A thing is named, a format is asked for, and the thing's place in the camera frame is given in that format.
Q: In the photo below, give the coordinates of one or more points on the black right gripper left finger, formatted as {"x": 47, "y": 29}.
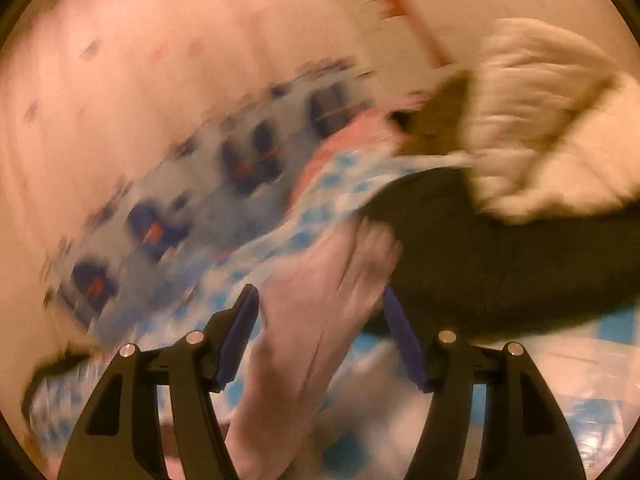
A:
{"x": 117, "y": 435}

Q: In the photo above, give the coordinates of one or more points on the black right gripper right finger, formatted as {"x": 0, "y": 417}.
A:
{"x": 525, "y": 434}

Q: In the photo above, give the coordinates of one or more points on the pink garment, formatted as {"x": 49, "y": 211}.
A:
{"x": 314, "y": 305}

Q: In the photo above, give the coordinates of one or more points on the blue white checkered bedsheet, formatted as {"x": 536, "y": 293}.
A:
{"x": 372, "y": 417}

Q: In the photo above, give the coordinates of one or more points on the black garment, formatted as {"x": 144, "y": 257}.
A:
{"x": 481, "y": 278}

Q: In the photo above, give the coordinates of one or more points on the white quilted jacket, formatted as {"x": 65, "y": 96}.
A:
{"x": 551, "y": 126}

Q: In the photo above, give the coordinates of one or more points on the brown fur collar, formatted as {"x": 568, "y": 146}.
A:
{"x": 433, "y": 128}

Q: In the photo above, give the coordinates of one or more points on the grey patterned pillow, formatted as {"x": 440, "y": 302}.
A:
{"x": 228, "y": 183}

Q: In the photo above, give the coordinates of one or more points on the pink folded cloth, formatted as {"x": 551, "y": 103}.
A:
{"x": 369, "y": 129}

